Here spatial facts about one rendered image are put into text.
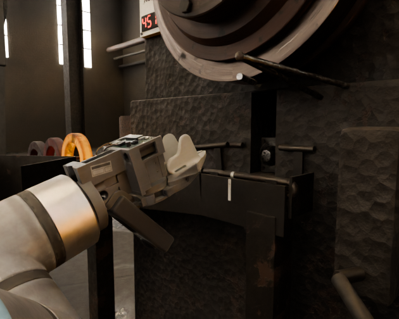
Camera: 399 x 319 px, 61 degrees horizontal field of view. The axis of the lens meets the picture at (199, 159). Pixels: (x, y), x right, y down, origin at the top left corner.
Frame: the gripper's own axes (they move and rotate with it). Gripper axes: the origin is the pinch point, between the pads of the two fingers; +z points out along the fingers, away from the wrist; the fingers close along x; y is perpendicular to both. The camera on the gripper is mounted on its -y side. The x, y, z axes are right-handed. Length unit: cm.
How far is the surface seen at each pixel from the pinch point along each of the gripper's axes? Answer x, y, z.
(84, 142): 67, -5, 13
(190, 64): 12.8, 13.3, 15.2
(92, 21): 1002, 158, 590
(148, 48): 47, 19, 33
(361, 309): -24.4, -16.0, -2.6
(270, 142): 2.0, -5.5, 22.6
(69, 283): 123, -81, 6
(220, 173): 4.8, -6.8, 8.7
